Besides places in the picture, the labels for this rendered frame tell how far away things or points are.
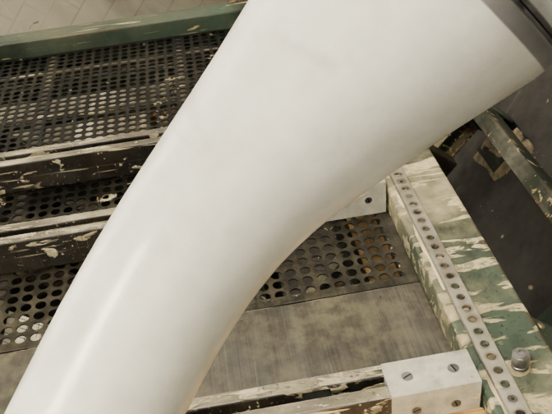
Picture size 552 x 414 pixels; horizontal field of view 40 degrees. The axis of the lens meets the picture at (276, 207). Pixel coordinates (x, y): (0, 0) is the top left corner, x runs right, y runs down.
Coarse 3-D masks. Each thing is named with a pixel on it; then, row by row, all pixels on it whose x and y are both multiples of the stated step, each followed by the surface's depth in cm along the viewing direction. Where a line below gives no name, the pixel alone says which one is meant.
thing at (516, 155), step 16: (496, 112) 257; (464, 128) 268; (480, 128) 263; (496, 128) 243; (512, 128) 262; (448, 144) 271; (464, 144) 266; (496, 144) 239; (512, 144) 233; (448, 160) 247; (512, 160) 230; (528, 160) 225; (528, 176) 221; (544, 176) 221; (544, 192) 214; (544, 208) 211; (352, 272) 158; (320, 288) 302
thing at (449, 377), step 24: (408, 360) 106; (432, 360) 106; (456, 360) 105; (288, 384) 105; (312, 384) 104; (336, 384) 104; (360, 384) 105; (384, 384) 105; (408, 384) 103; (432, 384) 102; (456, 384) 102; (480, 384) 102; (192, 408) 103; (216, 408) 103; (240, 408) 104; (264, 408) 102; (288, 408) 101; (312, 408) 101; (336, 408) 101; (360, 408) 102; (384, 408) 102; (408, 408) 103; (432, 408) 104; (456, 408) 104
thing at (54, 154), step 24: (72, 144) 165; (96, 144) 164; (120, 144) 163; (144, 144) 162; (0, 168) 160; (24, 168) 161; (48, 168) 162; (72, 168) 163; (96, 168) 164; (120, 168) 164; (0, 192) 163
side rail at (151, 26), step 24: (96, 24) 226; (120, 24) 224; (144, 24) 223; (168, 24) 224; (192, 24) 225; (216, 24) 226; (0, 48) 221; (24, 48) 222; (48, 48) 223; (72, 48) 224; (24, 72) 226
